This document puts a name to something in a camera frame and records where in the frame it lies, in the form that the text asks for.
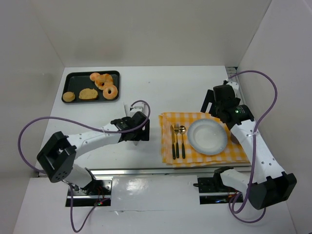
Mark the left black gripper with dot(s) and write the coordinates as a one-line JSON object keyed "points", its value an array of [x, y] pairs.
{"points": [[145, 130]]}

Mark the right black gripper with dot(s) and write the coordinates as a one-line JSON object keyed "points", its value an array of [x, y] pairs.
{"points": [[207, 101]]}

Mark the small glazed donut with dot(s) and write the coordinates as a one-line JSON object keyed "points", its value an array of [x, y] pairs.
{"points": [[94, 76]]}

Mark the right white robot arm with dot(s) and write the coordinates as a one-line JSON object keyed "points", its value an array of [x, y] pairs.
{"points": [[268, 183]]}

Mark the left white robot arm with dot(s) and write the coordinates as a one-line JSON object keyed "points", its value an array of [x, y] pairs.
{"points": [[58, 155]]}

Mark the toasted bread slice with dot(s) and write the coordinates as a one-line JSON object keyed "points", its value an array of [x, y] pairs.
{"points": [[88, 94]]}

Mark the white ceramic plate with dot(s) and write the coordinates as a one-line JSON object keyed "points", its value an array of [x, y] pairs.
{"points": [[207, 137]]}

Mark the yellow checkered cloth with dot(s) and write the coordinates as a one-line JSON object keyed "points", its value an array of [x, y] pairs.
{"points": [[233, 153]]}

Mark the large twisted donut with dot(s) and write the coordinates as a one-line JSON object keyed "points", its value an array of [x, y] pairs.
{"points": [[103, 80]]}

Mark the small round bun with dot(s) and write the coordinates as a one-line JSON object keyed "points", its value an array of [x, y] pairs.
{"points": [[68, 97]]}

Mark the black baking tray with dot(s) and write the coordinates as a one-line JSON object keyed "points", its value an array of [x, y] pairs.
{"points": [[77, 81]]}

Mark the gold spoon black handle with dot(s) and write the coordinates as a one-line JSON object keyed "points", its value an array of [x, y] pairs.
{"points": [[182, 130]]}

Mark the ring donut front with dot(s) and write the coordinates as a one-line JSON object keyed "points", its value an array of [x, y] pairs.
{"points": [[110, 91]]}

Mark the gold knife black handle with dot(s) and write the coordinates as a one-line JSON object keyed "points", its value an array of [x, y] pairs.
{"points": [[173, 142]]}

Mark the gold fork black handle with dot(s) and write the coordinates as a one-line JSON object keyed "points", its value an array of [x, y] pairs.
{"points": [[176, 130]]}

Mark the aluminium rail front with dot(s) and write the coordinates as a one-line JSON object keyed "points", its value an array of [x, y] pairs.
{"points": [[154, 171]]}

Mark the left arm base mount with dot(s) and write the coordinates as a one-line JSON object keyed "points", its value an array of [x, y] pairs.
{"points": [[100, 195]]}

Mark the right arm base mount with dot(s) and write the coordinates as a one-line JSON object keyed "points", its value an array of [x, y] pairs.
{"points": [[210, 193]]}

